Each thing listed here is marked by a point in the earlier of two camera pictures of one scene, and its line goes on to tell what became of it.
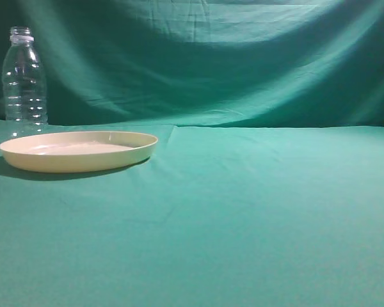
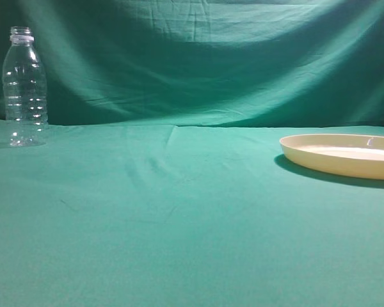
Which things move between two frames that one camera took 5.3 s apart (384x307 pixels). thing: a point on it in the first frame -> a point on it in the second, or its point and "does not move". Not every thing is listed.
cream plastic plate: x=77 y=151 -> x=353 y=155
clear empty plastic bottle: x=25 y=87 does not move
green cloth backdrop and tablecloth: x=273 y=183 does not move
